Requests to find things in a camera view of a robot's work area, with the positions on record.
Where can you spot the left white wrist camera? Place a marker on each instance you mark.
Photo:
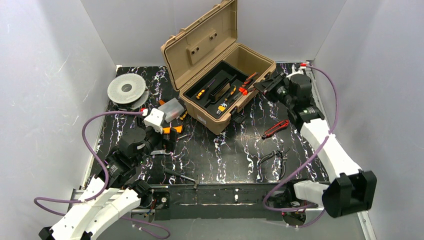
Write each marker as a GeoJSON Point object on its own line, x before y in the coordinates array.
{"type": "Point", "coordinates": [153, 118]}

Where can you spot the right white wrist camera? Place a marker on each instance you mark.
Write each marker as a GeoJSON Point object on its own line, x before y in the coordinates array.
{"type": "Point", "coordinates": [297, 71]}

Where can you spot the small black hammer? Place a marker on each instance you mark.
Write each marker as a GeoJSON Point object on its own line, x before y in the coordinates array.
{"type": "Point", "coordinates": [196, 181]}

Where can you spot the red needle nose pliers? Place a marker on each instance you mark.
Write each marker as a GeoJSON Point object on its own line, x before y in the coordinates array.
{"type": "Point", "coordinates": [243, 89]}

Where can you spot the tan plastic tool box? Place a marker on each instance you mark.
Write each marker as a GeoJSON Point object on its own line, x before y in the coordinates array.
{"type": "Point", "coordinates": [199, 47]}

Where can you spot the silver combination wrench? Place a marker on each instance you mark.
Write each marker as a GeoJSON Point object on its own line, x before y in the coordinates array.
{"type": "Point", "coordinates": [160, 152]}

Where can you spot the yellow hex key set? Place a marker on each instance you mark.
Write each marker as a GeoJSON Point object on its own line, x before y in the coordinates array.
{"type": "Point", "coordinates": [222, 108]}

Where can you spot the black yellow screwdriver by box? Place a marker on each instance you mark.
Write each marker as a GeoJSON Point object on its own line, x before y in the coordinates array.
{"type": "Point", "coordinates": [183, 116]}

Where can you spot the long black yellow screwdriver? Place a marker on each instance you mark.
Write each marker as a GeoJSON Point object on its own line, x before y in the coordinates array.
{"type": "Point", "coordinates": [202, 92]}

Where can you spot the white perforated round disc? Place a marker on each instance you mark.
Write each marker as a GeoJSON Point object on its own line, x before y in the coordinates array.
{"type": "Point", "coordinates": [128, 91]}

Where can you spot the red black utility knife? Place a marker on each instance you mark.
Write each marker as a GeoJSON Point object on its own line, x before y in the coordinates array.
{"type": "Point", "coordinates": [282, 125]}

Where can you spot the clear plastic parts box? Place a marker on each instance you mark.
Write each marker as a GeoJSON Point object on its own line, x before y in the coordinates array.
{"type": "Point", "coordinates": [172, 109]}

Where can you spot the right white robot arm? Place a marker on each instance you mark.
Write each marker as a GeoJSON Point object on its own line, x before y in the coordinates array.
{"type": "Point", "coordinates": [350, 189]}

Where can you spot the orange utility knife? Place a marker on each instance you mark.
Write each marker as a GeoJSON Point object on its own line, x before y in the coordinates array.
{"type": "Point", "coordinates": [167, 130]}

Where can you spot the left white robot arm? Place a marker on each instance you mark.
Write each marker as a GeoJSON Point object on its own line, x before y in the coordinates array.
{"type": "Point", "coordinates": [97, 208]}

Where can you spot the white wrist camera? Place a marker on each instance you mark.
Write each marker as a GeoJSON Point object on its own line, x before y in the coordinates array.
{"type": "Point", "coordinates": [297, 71]}
{"type": "Point", "coordinates": [153, 118]}

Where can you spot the black tool box tray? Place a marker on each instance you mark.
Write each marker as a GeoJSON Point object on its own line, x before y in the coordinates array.
{"type": "Point", "coordinates": [226, 75]}

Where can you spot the black handled pliers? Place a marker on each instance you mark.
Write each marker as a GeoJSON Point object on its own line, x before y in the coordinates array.
{"type": "Point", "coordinates": [278, 167]}

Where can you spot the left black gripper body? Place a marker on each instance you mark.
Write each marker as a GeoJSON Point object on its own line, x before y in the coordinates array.
{"type": "Point", "coordinates": [169, 139]}

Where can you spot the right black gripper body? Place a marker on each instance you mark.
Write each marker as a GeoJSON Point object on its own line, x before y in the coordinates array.
{"type": "Point", "coordinates": [272, 84]}

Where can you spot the small black yellow screwdriver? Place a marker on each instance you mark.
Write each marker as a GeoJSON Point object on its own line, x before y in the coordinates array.
{"type": "Point", "coordinates": [230, 92]}

